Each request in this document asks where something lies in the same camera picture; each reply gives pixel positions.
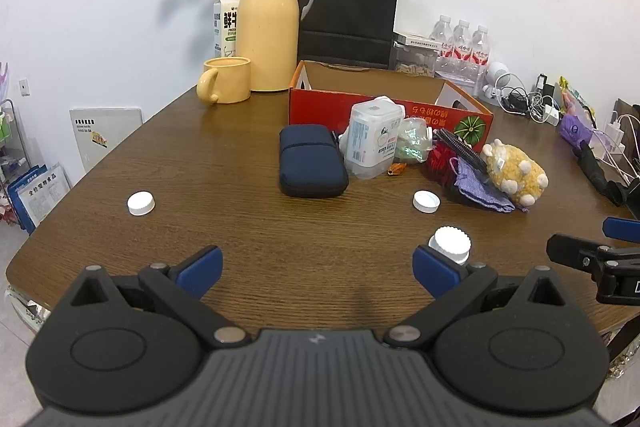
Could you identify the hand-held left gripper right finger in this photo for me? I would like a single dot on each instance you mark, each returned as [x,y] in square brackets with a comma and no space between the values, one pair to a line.
[434,273]

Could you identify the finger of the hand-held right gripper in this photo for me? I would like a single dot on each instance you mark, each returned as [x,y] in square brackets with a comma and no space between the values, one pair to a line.
[621,228]
[570,249]

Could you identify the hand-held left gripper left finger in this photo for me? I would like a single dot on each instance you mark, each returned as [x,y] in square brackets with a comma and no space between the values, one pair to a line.
[204,268]

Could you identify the white ridged bottle cap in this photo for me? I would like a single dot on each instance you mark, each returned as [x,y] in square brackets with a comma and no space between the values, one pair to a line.
[451,243]

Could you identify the white smooth bottle cap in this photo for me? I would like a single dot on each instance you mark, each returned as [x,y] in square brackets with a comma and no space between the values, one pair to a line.
[426,201]
[141,203]

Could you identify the purple knit pouch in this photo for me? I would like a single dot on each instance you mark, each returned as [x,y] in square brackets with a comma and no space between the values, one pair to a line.
[475,189]

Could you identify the yellow plush toy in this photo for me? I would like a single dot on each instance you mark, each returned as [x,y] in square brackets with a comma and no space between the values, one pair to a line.
[515,169]

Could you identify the red artificial rose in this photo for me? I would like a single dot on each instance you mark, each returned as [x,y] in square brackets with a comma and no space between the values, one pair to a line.
[440,162]

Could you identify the clear plastic bottle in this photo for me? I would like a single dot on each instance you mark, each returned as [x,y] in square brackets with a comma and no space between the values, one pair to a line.
[415,139]

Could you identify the navy zip case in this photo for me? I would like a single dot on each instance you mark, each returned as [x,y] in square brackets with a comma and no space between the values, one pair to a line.
[310,162]

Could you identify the red cardboard box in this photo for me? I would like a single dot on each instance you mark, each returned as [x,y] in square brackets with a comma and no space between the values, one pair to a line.
[320,107]

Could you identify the black folded umbrella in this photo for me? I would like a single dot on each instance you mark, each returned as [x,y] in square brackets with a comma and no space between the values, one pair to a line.
[597,172]

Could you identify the white power strip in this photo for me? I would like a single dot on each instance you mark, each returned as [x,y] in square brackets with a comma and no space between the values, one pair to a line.
[615,137]

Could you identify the small orange trinket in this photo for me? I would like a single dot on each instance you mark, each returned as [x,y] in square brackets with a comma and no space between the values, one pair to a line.
[396,169]

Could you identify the purple packet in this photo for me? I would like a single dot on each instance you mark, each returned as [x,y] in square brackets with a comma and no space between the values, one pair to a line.
[575,127]

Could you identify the dark brown box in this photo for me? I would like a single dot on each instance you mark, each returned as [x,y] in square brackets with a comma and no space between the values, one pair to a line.
[627,107]

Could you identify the white charger plug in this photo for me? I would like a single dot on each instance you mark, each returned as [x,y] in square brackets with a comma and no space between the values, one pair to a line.
[551,116]

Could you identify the colourful snack packet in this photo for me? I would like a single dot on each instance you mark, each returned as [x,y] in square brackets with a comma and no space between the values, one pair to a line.
[570,99]

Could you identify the white board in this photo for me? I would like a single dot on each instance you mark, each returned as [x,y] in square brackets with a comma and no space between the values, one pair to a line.
[100,142]

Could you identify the small black adapter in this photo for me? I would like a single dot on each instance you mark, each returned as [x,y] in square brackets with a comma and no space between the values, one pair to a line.
[541,83]

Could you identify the blue pamphlets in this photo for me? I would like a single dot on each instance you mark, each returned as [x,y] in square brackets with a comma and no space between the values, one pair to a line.
[42,197]

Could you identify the yellow mug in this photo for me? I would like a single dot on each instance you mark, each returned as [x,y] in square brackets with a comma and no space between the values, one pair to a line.
[230,82]

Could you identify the white round desk device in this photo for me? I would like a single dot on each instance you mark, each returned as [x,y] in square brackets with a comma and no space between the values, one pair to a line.
[496,74]

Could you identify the clear seed container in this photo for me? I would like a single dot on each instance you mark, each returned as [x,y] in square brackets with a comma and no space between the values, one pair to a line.
[415,62]

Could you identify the clear water bottle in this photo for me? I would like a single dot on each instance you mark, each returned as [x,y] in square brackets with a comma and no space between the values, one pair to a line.
[480,43]
[442,34]
[461,38]

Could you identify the small flat white box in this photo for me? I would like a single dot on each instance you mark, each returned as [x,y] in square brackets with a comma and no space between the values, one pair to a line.
[415,39]

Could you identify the yellow thermos jug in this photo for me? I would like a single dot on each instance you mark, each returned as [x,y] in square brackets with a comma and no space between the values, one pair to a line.
[267,32]

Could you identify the white milk carton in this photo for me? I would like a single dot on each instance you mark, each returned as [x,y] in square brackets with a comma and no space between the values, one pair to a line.
[227,22]

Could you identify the white wall socket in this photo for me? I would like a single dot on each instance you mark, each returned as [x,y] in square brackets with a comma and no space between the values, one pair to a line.
[24,87]

